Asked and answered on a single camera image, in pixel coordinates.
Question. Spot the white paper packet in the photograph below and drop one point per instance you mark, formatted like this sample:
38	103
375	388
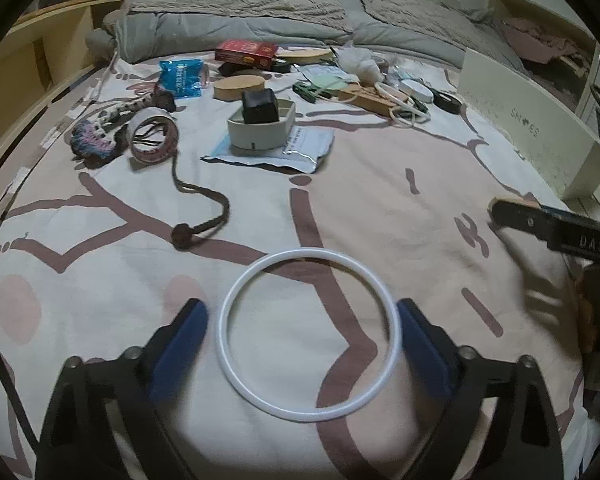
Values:
312	71

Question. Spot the round wooden lid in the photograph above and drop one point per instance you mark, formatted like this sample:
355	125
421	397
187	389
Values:
305	54

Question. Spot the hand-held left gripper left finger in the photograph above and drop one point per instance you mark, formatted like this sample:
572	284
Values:
180	350

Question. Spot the clear plastic wrapper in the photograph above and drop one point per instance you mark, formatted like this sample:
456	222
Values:
397	67

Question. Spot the person's right hand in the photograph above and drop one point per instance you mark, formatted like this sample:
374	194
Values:
587	305

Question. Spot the small black box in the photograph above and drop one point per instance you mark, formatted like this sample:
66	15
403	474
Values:
280	66

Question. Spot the silver white pouch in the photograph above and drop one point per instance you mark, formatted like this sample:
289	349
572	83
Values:
305	147

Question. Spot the black tape roll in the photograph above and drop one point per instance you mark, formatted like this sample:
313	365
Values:
437	102

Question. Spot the grey green tray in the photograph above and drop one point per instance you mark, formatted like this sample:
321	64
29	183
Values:
257	135

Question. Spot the white fluffy plush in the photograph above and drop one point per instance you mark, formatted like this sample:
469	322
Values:
360	64

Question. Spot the white round lid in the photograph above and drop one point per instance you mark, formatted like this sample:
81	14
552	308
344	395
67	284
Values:
415	91

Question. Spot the white shoe box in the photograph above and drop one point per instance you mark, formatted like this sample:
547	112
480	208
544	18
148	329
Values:
530	125

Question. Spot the blue plastic packet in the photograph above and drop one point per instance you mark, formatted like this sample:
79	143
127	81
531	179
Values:
182	77

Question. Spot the wooden block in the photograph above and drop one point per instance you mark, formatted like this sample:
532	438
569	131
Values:
522	202

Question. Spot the round wooden box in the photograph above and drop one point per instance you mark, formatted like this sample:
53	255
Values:
237	89

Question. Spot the printed bed sheet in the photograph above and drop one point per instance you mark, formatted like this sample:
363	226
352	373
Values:
405	240

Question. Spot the red box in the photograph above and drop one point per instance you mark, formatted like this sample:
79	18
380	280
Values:
245	52

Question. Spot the grey beige folded duvet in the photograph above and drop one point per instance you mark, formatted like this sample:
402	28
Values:
230	30

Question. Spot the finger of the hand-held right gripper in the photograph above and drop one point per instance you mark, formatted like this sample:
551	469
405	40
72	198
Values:
580	217
515	217

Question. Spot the printed wooden box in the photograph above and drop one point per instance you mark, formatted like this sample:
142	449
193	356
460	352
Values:
375	97

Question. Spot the light green round lid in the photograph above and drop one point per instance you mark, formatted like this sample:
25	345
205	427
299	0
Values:
330	81

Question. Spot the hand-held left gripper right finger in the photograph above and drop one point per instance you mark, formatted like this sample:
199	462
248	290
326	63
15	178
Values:
425	355

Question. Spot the wooden bed frame shelf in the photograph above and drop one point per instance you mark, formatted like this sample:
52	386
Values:
55	40

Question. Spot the multicolour knitted pouch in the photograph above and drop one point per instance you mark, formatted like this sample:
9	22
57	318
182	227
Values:
92	141

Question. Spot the pink clothes pile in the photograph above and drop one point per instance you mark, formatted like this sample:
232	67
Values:
540	40

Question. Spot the beige tape roll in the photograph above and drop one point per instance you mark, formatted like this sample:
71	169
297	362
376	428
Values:
147	114

